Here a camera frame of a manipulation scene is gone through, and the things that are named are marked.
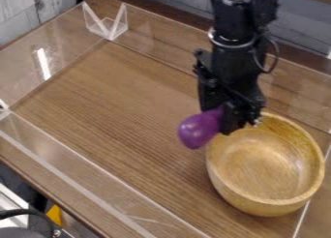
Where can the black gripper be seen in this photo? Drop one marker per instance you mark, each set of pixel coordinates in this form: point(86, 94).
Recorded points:
point(227, 72)

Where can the purple toy eggplant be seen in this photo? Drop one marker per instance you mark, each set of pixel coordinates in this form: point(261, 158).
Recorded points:
point(201, 127)

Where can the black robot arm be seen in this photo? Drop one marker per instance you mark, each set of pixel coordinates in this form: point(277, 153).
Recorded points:
point(239, 19)

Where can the brown wooden bowl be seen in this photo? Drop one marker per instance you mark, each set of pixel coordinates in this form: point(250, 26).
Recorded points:
point(266, 168)

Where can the yellow triangular part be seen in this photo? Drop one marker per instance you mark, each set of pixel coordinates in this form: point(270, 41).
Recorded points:
point(55, 214)

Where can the clear acrylic corner bracket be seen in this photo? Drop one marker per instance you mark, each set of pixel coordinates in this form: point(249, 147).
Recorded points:
point(107, 27)

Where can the clear acrylic tray wall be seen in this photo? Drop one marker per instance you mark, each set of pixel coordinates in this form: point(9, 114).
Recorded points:
point(89, 132)

